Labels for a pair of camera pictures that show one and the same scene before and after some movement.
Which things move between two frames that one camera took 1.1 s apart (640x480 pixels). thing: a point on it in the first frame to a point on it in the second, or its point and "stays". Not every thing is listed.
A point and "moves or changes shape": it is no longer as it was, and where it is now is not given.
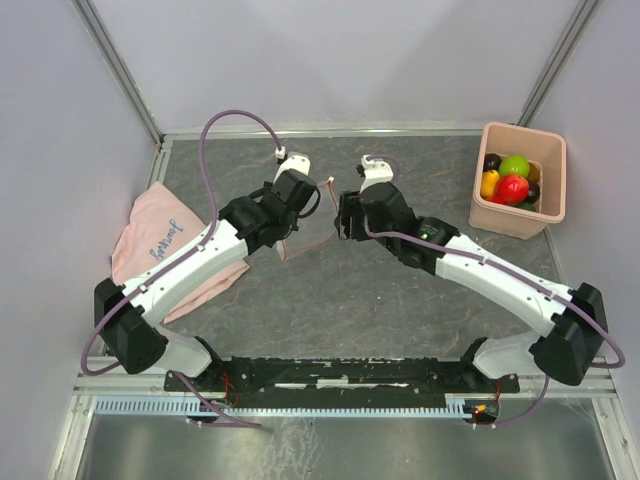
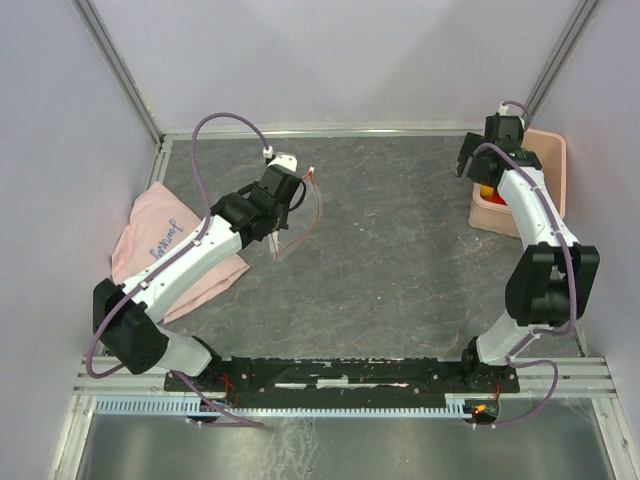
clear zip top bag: [314, 228] moves or changes shape
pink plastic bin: [544, 148] stays
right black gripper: [350, 206] to [472, 142]
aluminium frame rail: [330, 135] stays
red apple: [512, 188] moves or changes shape
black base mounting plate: [342, 377] stays
